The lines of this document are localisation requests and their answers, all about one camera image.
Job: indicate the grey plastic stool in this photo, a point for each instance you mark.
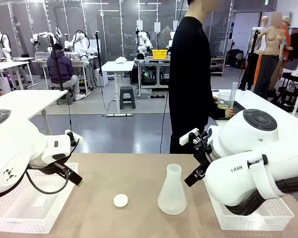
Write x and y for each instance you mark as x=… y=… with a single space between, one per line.
x=127 y=96

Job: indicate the person in black sweater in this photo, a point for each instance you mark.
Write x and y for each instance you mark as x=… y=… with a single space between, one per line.
x=188 y=74

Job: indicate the white round flask cap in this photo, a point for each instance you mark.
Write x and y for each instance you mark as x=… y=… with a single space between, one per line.
x=120 y=200

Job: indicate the clear plastic graduated cylinder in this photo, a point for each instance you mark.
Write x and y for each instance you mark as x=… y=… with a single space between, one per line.
x=233 y=94

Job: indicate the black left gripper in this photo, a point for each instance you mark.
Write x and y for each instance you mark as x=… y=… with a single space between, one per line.
x=49 y=170

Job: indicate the seated person purple hoodie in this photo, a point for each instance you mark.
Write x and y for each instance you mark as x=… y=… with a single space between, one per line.
x=59 y=69

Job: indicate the white standing desk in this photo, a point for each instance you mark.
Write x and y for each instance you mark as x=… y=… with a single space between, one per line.
x=118 y=65

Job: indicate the person's right forearm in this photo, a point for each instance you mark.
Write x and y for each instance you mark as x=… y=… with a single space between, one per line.
x=217 y=113

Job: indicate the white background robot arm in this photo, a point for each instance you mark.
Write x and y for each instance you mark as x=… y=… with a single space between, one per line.
x=6 y=47
x=42 y=37
x=144 y=42
x=79 y=44

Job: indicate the white crumpled cloth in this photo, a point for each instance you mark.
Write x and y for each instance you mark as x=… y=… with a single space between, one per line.
x=120 y=60

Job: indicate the person's left hand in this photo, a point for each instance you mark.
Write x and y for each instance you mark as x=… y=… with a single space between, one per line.
x=216 y=99

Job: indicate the bare mannequin grey trousers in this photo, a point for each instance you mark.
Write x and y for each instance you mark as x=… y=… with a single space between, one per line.
x=272 y=49

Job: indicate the mannequin in orange clothes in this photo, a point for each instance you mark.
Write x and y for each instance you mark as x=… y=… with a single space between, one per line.
x=285 y=34

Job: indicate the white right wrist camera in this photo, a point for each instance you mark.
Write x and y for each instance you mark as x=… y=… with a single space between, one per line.
x=187 y=138

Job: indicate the translucent plastic conical flask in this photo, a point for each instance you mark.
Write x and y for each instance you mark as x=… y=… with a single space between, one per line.
x=172 y=198

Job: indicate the white power strip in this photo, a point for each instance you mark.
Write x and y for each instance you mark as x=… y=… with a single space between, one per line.
x=119 y=115

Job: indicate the white paper label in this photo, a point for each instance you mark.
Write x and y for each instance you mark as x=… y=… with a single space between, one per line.
x=40 y=201

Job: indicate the person's right hand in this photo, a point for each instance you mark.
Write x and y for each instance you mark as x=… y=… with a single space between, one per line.
x=229 y=112

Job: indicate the yellow plastic basket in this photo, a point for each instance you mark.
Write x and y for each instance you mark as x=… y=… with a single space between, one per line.
x=160 y=54

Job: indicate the black plastic tray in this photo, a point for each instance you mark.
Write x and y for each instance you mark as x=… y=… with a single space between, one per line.
x=239 y=106

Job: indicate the black tripod pole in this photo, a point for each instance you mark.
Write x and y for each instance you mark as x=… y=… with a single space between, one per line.
x=98 y=49
x=55 y=62
x=252 y=54

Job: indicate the white empty side table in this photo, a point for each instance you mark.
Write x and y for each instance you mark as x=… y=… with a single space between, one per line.
x=22 y=101

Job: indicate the shoe rack shelf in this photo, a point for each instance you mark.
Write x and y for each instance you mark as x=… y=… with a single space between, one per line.
x=217 y=67

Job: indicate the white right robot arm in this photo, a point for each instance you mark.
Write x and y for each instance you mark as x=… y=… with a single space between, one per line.
x=250 y=178

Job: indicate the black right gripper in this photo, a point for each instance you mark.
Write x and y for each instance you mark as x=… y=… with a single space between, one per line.
x=204 y=158

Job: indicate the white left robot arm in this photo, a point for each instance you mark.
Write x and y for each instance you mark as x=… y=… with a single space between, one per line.
x=15 y=148

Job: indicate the clear plastic beaker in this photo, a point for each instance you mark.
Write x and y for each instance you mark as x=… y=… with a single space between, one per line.
x=223 y=100

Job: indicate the black trolley cart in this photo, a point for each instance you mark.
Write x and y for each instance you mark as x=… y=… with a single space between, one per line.
x=286 y=91

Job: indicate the white perforated plastic basket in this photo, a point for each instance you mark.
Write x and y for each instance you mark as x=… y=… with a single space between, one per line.
x=238 y=223
x=20 y=224

